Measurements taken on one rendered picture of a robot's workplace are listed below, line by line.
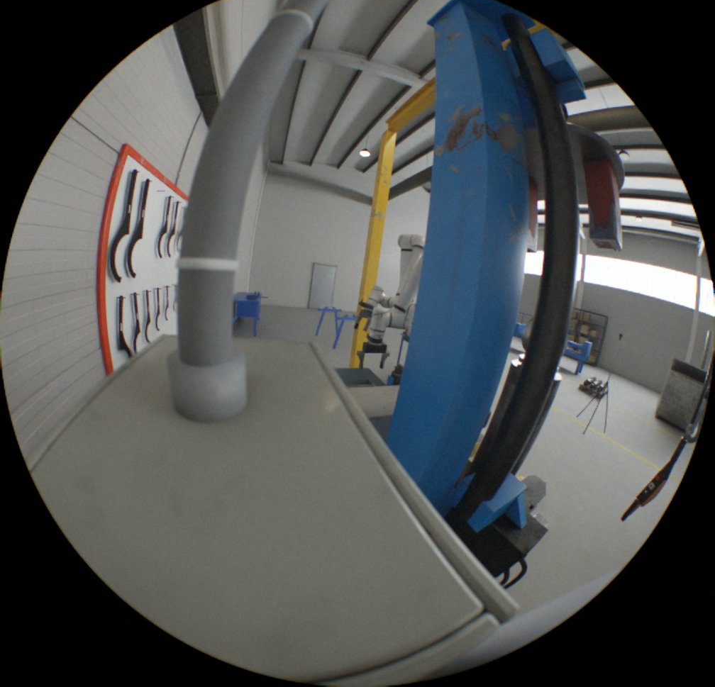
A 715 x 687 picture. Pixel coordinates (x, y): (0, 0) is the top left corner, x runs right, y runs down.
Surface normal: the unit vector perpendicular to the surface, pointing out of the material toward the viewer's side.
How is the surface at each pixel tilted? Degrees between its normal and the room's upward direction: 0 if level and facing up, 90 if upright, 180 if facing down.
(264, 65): 90
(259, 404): 0
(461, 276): 90
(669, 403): 90
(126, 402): 0
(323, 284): 90
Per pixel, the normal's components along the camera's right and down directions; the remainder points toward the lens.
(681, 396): -0.96, -0.07
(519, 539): 0.14, -0.97
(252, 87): 0.52, 0.26
